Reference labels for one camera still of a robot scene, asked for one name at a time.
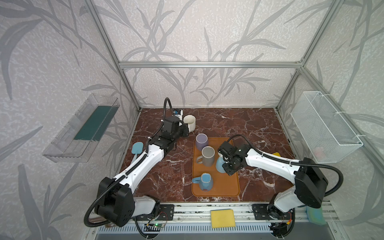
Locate yellow sponge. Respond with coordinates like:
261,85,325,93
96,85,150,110
211,209,236,229

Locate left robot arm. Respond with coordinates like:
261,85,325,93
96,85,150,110
84,98,189,228

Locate light blue silicone spatula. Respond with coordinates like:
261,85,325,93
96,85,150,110
131,142,144,164

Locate orange rubber tray mat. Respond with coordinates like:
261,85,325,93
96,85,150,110
192,137,240,197

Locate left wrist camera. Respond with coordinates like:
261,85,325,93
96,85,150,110
173,109,184,120

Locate clear acrylic wall shelf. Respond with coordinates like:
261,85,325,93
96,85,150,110
42,94,120,163

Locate small green circuit board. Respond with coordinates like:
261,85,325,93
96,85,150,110
145,223,167,232

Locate light blue mug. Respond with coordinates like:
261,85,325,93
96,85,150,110
216,157,226,174

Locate blue speckled mug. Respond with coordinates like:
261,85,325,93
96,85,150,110
192,173,214,192

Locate green sponge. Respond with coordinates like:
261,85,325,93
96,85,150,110
307,206,327,226

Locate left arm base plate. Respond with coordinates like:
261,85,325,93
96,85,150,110
138,204,175,221

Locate white wire basket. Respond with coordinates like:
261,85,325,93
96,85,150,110
291,91,364,164

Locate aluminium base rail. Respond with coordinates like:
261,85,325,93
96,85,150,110
89,201,340,235

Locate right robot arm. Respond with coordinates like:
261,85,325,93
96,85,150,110
218,140,344,220

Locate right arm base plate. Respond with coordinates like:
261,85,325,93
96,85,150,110
252,204,293,221

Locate grey mug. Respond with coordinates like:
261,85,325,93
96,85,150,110
196,146,215,167

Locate lavender mug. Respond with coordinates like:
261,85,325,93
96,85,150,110
196,134,209,151

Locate white ceramic mug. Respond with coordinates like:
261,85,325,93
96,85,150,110
183,115,196,133

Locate green mat in shelf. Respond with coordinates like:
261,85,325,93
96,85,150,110
74,106,119,141

